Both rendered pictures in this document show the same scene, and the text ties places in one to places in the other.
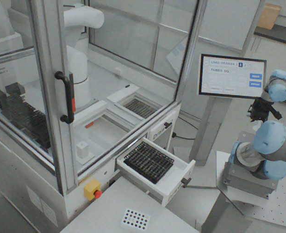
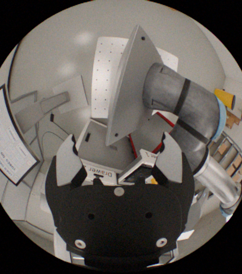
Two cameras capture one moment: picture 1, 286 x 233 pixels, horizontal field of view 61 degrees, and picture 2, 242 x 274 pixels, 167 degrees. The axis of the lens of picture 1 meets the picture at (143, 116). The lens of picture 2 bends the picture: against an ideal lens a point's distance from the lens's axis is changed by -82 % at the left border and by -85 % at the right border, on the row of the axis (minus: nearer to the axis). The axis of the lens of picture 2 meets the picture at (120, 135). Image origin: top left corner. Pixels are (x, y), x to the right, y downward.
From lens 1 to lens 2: 1.48 m
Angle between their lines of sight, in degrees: 63
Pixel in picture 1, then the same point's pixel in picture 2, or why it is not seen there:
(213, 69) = (13, 168)
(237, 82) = (2, 132)
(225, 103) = (23, 116)
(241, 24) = not seen: outside the picture
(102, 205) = not seen: hidden behind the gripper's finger
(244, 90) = (3, 116)
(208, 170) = (70, 88)
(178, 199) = not seen: hidden behind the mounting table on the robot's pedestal
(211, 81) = (21, 161)
